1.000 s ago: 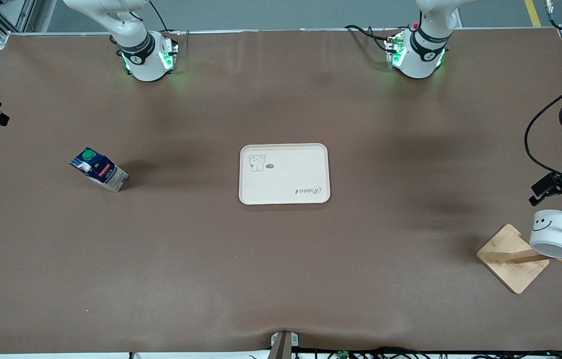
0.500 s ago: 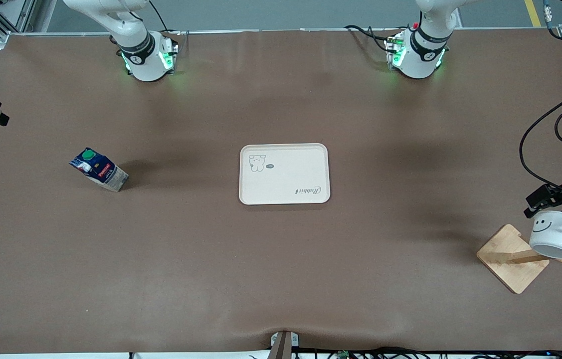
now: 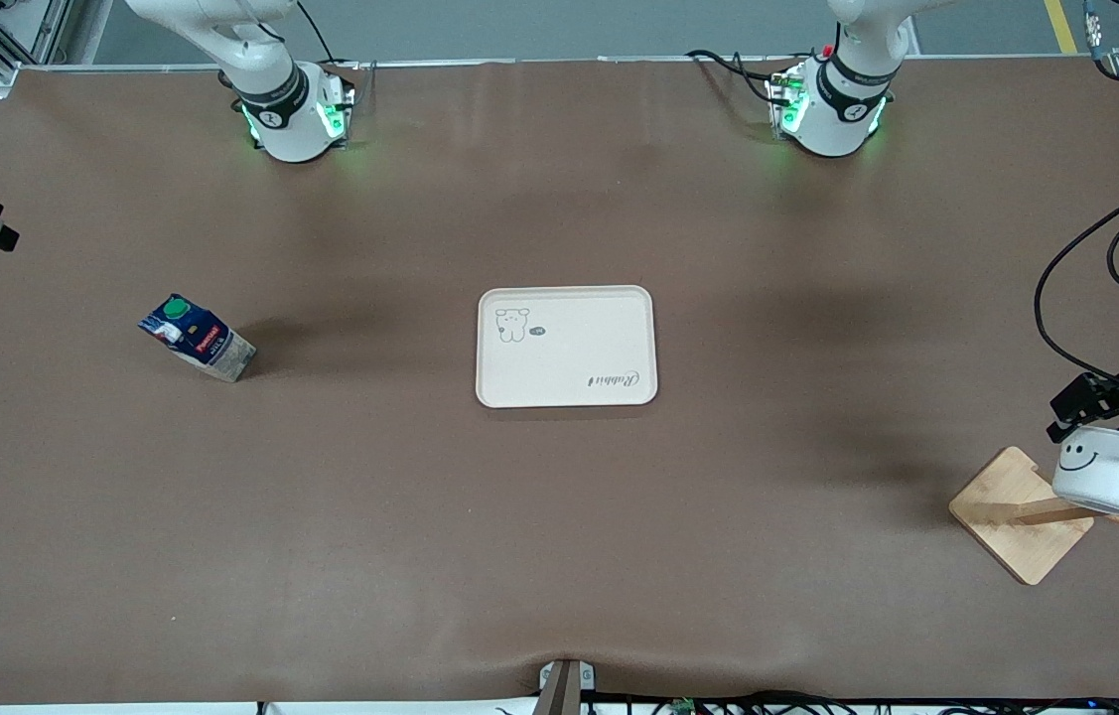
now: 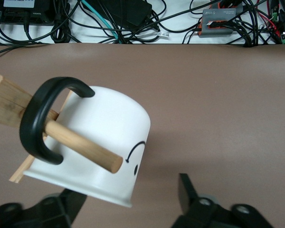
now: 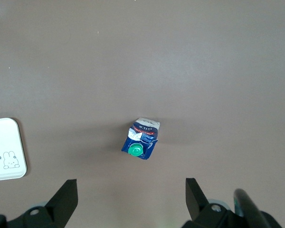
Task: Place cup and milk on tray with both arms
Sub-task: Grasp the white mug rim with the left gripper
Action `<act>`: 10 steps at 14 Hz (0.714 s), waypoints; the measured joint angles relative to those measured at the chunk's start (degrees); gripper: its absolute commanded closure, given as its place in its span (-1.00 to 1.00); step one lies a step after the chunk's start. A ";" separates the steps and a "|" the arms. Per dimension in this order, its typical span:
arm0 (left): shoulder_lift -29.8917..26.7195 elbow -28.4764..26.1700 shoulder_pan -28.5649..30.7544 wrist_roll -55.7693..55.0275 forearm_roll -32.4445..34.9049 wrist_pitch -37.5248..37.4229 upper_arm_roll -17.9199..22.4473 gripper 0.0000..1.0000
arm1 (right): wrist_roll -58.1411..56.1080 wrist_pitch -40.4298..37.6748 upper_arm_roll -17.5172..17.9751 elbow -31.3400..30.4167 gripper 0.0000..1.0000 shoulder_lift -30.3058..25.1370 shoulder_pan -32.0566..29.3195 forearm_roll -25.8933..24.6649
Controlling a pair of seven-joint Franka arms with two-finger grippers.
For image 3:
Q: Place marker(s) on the metal table edge clamp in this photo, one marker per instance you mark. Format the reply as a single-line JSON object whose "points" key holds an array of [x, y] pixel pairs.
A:
{"points": [[567, 685]]}

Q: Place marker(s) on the cream rabbit print tray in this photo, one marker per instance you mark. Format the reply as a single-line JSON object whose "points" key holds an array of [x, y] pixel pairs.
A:
{"points": [[569, 348]]}

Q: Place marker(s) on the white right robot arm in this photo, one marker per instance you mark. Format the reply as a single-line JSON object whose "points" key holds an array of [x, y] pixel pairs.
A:
{"points": [[281, 119]]}

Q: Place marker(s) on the wooden mug stand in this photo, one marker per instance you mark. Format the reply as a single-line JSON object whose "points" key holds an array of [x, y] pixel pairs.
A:
{"points": [[1016, 526]]}

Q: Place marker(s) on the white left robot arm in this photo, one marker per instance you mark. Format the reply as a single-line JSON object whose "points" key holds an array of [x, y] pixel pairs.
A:
{"points": [[837, 109]]}

